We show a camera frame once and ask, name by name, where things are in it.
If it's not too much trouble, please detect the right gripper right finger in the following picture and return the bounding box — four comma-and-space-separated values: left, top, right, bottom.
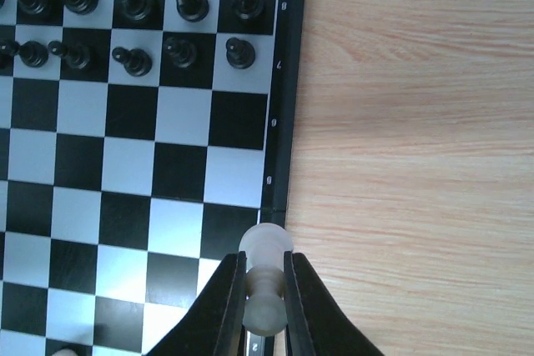
284, 251, 382, 356

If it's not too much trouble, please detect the black white chessboard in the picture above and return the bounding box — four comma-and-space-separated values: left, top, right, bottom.
1, 0, 304, 355

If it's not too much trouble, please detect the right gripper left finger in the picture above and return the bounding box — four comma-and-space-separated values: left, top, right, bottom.
149, 252, 246, 356

